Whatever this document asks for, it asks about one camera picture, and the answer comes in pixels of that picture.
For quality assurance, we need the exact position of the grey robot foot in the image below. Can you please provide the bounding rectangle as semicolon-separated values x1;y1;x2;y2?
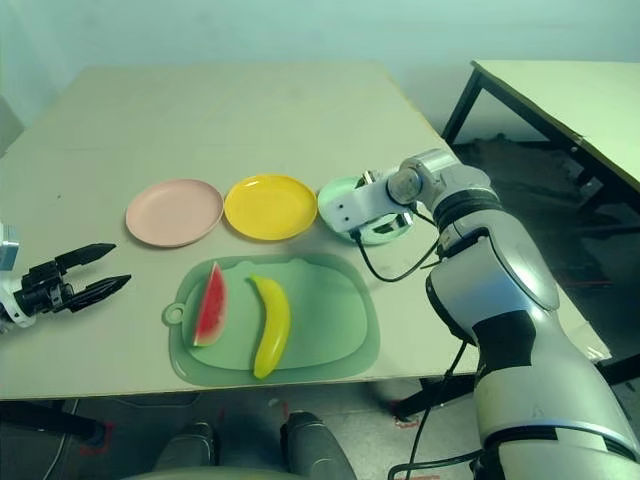
279;410;359;480
154;422;221;480

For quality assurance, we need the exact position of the grey robot left foot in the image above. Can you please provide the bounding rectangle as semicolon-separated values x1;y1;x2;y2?
154;422;221;480

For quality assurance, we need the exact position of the pink round plate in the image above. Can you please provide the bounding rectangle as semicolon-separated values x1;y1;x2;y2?
125;178;225;250

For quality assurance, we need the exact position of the toy watermelon slice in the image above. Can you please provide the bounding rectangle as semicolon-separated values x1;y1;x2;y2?
192;261;229;348

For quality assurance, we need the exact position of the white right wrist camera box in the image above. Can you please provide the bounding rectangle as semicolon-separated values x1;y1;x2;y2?
327;180;401;236

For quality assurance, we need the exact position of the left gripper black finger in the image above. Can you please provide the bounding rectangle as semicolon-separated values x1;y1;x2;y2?
54;243;118;275
69;274;133;310

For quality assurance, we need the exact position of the yellow round plate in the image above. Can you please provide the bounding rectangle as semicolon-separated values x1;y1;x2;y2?
223;173;319;244

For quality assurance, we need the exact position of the side table with black legs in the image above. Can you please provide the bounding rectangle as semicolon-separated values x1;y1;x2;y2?
442;59;640;214

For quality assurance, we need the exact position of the white floor cable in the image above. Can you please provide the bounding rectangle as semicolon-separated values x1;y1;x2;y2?
47;399;81;480

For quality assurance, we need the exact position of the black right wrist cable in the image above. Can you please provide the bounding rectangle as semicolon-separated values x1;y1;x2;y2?
349;207;484;480

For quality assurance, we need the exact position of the black table base bar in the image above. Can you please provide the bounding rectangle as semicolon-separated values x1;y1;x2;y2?
394;344;640;419
0;399;106;444

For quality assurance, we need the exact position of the green silicone cutting mat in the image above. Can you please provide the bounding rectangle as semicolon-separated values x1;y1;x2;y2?
161;252;381;387

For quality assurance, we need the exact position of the yellow toy banana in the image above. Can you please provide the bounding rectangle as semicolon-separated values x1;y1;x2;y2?
244;273;292;380

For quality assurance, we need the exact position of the grey robot right foot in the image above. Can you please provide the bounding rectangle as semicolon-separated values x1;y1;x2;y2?
279;410;359;480

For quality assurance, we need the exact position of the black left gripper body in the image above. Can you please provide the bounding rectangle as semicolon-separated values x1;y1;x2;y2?
13;259;76;316

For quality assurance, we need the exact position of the mint green round plate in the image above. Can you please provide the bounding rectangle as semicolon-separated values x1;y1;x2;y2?
317;174;416;246

